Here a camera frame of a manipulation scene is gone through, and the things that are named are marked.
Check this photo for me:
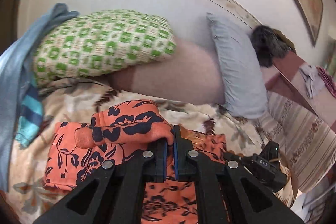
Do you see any leaf pattern fleece blanket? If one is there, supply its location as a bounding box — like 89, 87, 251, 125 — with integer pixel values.
4, 78, 295, 224

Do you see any grey-blue pillow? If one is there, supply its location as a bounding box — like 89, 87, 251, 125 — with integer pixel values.
207, 13, 267, 119

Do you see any green checkered pillow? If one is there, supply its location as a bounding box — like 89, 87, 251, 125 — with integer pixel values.
34, 10, 177, 88

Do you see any black furry item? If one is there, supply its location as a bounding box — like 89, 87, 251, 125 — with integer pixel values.
251, 25, 290, 68

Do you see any striped beige blanket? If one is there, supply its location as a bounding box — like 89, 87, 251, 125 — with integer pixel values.
258, 92, 335, 192

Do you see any orange floral garment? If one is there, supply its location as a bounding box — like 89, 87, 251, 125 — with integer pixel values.
43, 99, 232, 224

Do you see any teal striped knit sweater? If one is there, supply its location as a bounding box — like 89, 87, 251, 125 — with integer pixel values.
15, 77, 44, 148

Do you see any white crumpled cloth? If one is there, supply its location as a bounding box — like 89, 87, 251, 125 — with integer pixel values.
299, 64, 325, 99

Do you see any blue-grey cloth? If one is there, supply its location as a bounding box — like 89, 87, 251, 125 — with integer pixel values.
1, 3, 79, 192

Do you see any maroon pink headboard cloth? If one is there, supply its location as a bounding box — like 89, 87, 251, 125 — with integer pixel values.
260, 52, 336, 130

